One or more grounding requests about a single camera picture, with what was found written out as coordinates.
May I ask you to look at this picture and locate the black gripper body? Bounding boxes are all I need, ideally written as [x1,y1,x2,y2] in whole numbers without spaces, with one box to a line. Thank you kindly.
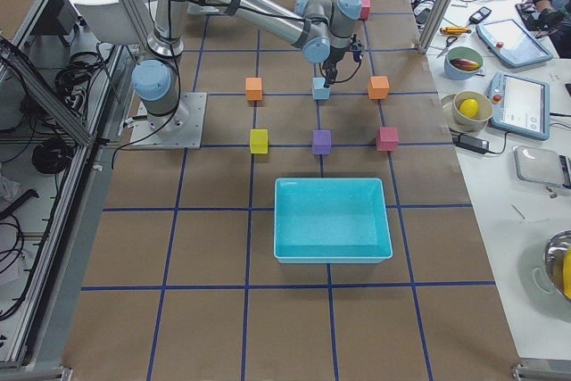
[321,35,364,76]

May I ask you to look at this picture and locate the light blue block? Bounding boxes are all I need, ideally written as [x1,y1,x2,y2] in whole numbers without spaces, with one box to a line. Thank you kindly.
[311,77,331,101]

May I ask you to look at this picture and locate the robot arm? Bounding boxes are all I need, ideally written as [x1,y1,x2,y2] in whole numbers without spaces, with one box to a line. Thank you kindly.
[131,0,362,135]

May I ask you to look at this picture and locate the pink block far left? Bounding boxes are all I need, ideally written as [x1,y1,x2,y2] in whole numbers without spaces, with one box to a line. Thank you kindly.
[360,0,371,21]

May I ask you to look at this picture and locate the pink block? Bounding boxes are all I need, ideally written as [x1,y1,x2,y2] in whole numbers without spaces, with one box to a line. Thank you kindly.
[360,0,371,21]
[376,127,400,152]

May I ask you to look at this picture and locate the orange block far right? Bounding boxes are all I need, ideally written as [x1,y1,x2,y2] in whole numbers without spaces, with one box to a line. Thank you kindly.
[368,76,390,100]

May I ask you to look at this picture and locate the purple block right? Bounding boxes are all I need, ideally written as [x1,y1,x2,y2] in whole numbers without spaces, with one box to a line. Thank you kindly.
[311,129,332,155]

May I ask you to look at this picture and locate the pink block right side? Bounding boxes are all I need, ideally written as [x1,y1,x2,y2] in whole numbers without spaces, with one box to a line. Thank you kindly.
[376,127,400,152]

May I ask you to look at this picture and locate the yellow block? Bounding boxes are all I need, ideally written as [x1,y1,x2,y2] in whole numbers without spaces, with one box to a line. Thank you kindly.
[249,128,269,154]

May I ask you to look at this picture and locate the black scissors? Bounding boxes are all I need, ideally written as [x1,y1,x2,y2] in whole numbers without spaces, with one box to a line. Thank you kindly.
[437,35,459,58]

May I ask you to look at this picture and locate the green bowl with fruit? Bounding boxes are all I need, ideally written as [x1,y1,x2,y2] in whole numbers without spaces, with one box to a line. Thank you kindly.
[443,46,484,80]

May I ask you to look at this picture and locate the yellow lemon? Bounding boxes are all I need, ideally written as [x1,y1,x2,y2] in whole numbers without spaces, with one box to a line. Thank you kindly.
[458,98,479,120]

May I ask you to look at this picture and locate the bowl with lemon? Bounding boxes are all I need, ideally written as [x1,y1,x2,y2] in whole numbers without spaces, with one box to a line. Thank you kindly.
[441,91,493,132]

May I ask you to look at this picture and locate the teal plastic bin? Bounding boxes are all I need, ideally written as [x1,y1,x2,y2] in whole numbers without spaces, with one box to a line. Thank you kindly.
[274,178,393,264]

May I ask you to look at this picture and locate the black power adapter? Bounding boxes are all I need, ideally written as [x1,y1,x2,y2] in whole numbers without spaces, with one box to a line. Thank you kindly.
[454,133,490,154]

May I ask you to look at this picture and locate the teach pendant far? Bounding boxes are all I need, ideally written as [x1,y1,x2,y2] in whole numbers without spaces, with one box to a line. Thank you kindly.
[476,19,553,68]

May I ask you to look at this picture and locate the teach pendant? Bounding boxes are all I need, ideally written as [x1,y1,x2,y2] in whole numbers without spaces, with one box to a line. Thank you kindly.
[476,19,553,68]
[487,72,550,141]

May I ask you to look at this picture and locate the teach pendant near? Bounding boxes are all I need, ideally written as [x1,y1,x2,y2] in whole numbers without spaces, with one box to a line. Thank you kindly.
[487,72,550,141]

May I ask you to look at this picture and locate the metal bowl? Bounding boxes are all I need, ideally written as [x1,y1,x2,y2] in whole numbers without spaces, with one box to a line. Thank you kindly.
[532,230,570,302]

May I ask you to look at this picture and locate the yellow handled tool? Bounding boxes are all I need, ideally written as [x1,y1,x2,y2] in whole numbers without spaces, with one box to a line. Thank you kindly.
[439,26,472,36]

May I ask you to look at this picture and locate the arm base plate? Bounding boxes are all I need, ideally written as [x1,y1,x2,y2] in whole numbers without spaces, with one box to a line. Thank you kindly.
[130,92,207,149]

